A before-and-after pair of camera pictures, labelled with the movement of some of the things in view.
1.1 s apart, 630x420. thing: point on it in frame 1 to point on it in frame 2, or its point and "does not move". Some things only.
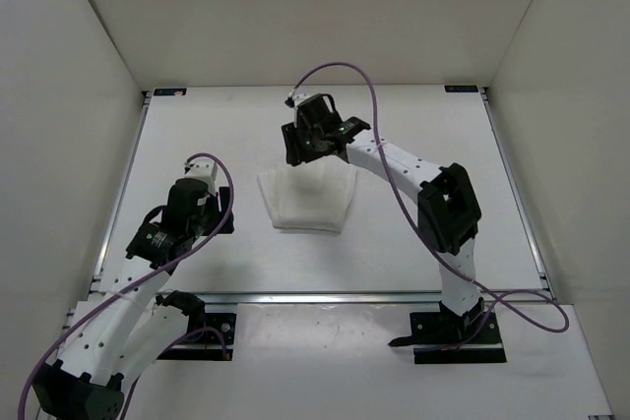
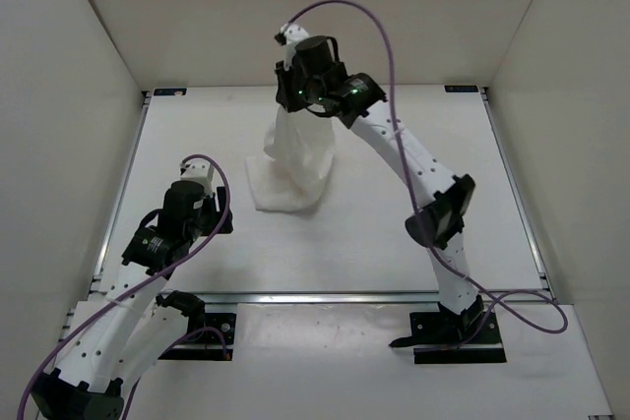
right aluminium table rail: x=515 y=190 does not move
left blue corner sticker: x=169 y=91 does not move
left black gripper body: x=208 y=216 does not move
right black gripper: x=295 y=155 to x=284 y=77
